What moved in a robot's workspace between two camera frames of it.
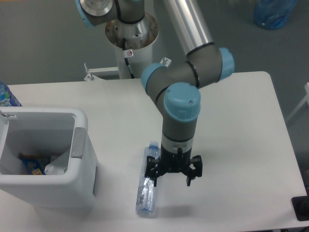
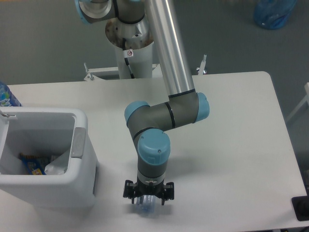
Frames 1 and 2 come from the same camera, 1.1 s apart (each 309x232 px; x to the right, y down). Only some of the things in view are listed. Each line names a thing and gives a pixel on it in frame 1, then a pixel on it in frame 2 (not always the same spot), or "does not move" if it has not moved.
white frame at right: x=306 y=99 does not move
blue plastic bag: x=273 y=14 does not move
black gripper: x=173 y=162 -> x=158 y=189
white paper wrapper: x=59 y=166 does not move
